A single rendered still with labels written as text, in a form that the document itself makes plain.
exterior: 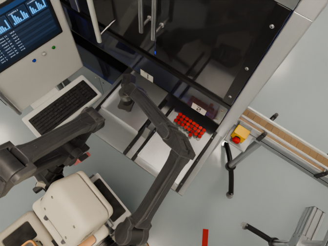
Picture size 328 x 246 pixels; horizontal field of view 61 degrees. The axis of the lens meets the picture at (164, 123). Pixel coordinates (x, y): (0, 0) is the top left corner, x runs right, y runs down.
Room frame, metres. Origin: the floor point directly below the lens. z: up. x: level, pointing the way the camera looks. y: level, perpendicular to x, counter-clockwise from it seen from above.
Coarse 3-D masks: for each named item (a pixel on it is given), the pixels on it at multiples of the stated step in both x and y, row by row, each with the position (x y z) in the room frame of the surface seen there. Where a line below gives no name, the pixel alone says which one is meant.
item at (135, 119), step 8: (136, 72) 0.91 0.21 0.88; (136, 80) 0.85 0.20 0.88; (144, 80) 0.86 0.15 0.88; (120, 88) 0.78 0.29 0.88; (144, 88) 0.80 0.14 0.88; (152, 88) 0.81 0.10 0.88; (160, 88) 0.82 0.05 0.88; (112, 96) 0.72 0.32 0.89; (152, 96) 0.76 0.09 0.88; (160, 96) 0.77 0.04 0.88; (104, 104) 0.66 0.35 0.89; (112, 104) 0.67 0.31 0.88; (136, 104) 0.69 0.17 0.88; (160, 104) 0.71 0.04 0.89; (112, 112) 0.62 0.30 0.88; (120, 112) 0.63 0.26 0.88; (128, 112) 0.64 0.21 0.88; (136, 112) 0.64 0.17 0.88; (120, 120) 0.57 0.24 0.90; (128, 120) 0.59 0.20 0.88; (136, 120) 0.59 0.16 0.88; (144, 120) 0.60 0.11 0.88; (136, 128) 0.55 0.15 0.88
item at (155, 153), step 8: (152, 136) 0.50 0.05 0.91; (192, 136) 0.55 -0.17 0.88; (208, 136) 0.56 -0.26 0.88; (152, 144) 0.47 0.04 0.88; (160, 144) 0.47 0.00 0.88; (192, 144) 0.50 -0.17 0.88; (200, 144) 0.51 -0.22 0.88; (144, 152) 0.42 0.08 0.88; (152, 152) 0.42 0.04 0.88; (160, 152) 0.43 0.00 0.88; (168, 152) 0.44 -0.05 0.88; (144, 160) 0.36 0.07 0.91; (152, 160) 0.38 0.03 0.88; (160, 160) 0.39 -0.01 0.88; (192, 160) 0.41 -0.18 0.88; (160, 168) 0.34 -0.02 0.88; (184, 168) 0.36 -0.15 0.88; (176, 184) 0.27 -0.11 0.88
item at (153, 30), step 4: (152, 0) 0.72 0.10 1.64; (156, 0) 0.73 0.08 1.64; (152, 4) 0.72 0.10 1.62; (156, 4) 0.73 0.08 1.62; (152, 8) 0.72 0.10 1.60; (156, 8) 0.73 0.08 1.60; (152, 12) 0.72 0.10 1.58; (156, 12) 0.73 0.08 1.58; (152, 16) 0.72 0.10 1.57; (156, 16) 0.73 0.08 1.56; (152, 20) 0.72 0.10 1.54; (156, 20) 0.73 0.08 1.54; (152, 24) 0.72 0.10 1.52; (156, 24) 0.73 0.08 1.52; (160, 24) 0.78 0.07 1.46; (152, 28) 0.72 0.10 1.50; (160, 28) 0.76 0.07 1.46; (152, 32) 0.72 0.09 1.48; (156, 32) 0.74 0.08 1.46; (152, 36) 0.72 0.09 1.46; (152, 40) 0.72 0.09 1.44
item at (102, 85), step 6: (78, 72) 1.12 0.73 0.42; (84, 72) 1.08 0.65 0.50; (90, 72) 1.04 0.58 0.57; (72, 78) 1.17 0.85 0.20; (90, 78) 1.05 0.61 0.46; (96, 78) 1.02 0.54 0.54; (96, 84) 1.03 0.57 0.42; (102, 84) 1.00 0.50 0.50; (108, 84) 0.96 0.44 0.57; (102, 90) 1.01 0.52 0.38
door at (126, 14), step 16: (80, 0) 1.00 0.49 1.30; (96, 0) 0.95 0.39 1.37; (112, 0) 0.90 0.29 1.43; (128, 0) 0.86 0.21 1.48; (144, 0) 0.83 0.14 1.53; (112, 16) 0.91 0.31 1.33; (128, 16) 0.87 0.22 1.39; (144, 16) 0.83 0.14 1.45; (128, 32) 0.87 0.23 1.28; (144, 32) 0.83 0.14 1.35; (144, 48) 0.83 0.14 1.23
